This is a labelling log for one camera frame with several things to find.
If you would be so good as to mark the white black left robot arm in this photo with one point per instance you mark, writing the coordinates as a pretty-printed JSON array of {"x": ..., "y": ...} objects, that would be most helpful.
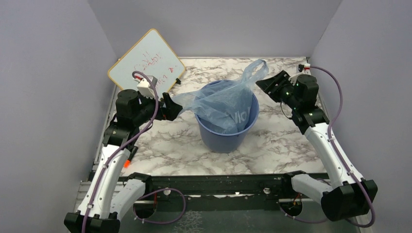
[{"x": 101, "y": 210}]

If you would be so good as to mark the black orange marker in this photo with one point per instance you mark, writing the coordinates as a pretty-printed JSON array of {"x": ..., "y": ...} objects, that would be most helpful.
[{"x": 131, "y": 156}]

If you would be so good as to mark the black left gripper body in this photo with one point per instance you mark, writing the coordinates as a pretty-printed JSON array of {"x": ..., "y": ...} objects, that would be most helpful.
[{"x": 147, "y": 110}]

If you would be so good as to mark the yellow-framed whiteboard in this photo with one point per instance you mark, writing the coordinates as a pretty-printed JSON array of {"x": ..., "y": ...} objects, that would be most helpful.
[{"x": 152, "y": 56}]

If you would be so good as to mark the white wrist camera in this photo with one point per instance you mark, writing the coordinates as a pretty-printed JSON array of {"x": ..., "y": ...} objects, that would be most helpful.
[
  {"x": 301, "y": 69},
  {"x": 145, "y": 88}
]

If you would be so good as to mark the light blue trash bag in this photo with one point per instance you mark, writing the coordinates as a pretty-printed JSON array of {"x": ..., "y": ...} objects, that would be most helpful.
[{"x": 225, "y": 106}]

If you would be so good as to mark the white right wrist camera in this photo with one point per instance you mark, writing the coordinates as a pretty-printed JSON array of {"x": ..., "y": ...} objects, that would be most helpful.
[{"x": 301, "y": 69}]

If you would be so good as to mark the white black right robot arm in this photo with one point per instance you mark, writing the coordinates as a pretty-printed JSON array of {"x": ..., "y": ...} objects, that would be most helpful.
[{"x": 347, "y": 194}]

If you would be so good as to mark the blue plastic trash bin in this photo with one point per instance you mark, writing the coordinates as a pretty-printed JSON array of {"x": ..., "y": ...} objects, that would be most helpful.
[{"x": 226, "y": 143}]

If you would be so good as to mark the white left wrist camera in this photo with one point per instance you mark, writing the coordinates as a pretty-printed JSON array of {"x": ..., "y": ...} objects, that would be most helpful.
[{"x": 145, "y": 88}]

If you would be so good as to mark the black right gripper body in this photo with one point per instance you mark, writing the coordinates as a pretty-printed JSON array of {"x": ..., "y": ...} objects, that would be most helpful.
[{"x": 286, "y": 95}]

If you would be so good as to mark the black metal mounting rail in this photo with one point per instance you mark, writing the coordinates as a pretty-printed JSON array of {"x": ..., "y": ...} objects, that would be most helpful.
[{"x": 223, "y": 192}]

